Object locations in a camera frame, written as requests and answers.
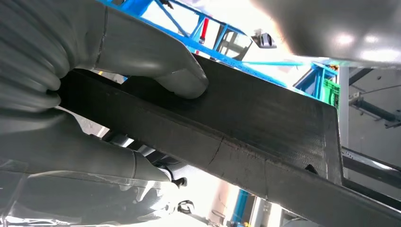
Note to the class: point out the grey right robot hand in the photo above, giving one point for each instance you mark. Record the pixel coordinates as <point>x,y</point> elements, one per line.
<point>141,47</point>

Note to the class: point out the blue metal shelf rack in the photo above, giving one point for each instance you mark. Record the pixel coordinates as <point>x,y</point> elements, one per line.
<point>134,7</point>

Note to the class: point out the red barrier belt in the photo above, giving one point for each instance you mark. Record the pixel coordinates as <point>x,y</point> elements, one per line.
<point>204,29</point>

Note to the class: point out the glossy dark grey curved shell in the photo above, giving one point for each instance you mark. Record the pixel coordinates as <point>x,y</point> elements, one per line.
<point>329,25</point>

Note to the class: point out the green plastic crate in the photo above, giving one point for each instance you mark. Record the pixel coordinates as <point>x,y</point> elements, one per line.
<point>332,94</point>

